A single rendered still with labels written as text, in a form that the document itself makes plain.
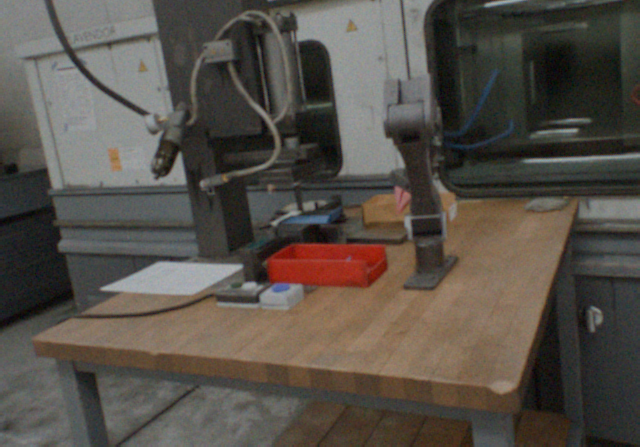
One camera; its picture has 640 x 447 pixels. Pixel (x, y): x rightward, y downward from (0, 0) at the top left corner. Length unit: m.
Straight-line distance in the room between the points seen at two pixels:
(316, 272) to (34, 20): 5.75
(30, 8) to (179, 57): 5.23
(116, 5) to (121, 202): 3.23
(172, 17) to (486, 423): 1.23
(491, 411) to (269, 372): 0.36
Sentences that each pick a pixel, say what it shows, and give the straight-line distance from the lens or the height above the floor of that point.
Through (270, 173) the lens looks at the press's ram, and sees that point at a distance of 1.53.
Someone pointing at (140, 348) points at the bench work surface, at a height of 0.90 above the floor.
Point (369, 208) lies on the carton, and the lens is 1.80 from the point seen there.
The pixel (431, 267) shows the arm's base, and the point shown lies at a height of 0.92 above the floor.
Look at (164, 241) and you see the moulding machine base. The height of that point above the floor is 0.71.
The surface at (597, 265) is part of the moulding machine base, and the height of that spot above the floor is 0.69.
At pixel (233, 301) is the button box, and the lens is 1.33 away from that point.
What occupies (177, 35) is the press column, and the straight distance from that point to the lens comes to 1.70.
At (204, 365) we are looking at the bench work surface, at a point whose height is 0.88.
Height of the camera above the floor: 1.35
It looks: 11 degrees down
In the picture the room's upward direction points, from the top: 7 degrees counter-clockwise
